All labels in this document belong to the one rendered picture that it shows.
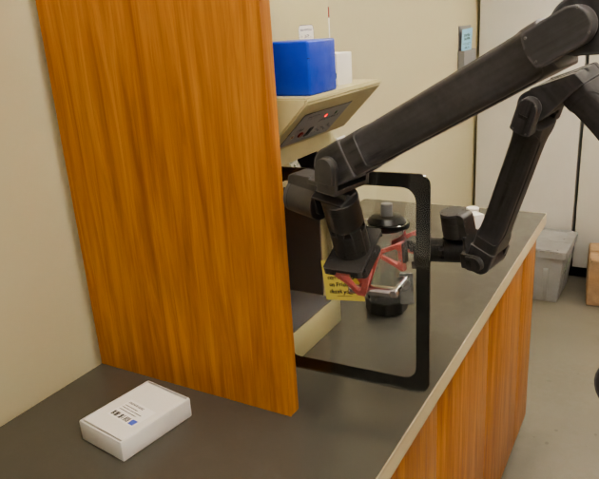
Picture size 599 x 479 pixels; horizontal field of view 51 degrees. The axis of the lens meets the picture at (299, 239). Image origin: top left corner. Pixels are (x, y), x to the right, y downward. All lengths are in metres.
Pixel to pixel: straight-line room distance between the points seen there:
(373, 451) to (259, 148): 0.54
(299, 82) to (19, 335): 0.74
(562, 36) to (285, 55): 0.55
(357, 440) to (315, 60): 0.66
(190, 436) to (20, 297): 0.44
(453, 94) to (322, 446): 0.64
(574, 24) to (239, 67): 0.54
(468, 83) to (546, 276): 3.20
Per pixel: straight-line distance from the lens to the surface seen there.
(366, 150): 0.87
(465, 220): 1.42
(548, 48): 0.70
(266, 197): 1.05
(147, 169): 1.20
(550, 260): 3.88
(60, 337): 1.45
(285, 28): 1.24
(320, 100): 1.12
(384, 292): 1.05
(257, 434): 1.18
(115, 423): 1.21
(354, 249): 0.98
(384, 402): 1.25
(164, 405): 1.23
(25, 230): 1.35
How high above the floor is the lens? 1.63
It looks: 19 degrees down
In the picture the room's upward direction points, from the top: 4 degrees counter-clockwise
